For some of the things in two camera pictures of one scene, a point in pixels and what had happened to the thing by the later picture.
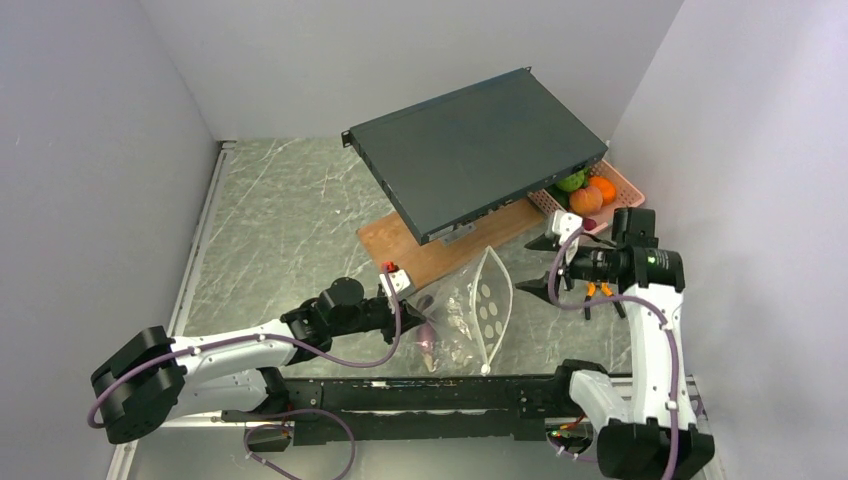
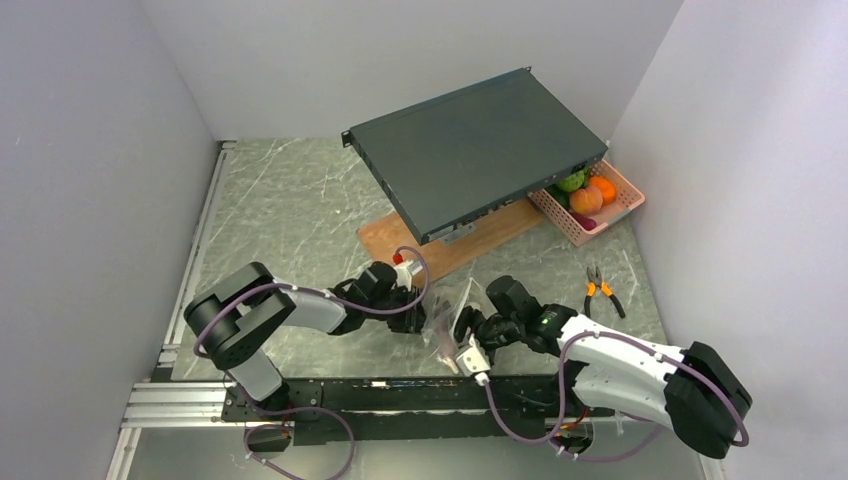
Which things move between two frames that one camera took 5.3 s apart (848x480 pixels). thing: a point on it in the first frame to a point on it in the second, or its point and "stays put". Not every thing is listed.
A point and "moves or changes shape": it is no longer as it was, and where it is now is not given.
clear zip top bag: [467, 316] moves or changes shape
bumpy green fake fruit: [572, 182] stays put
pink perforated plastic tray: [627, 194] stays put
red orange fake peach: [585, 201] stays put
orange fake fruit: [605, 187] stays put
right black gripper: [540, 286] to [468, 317]
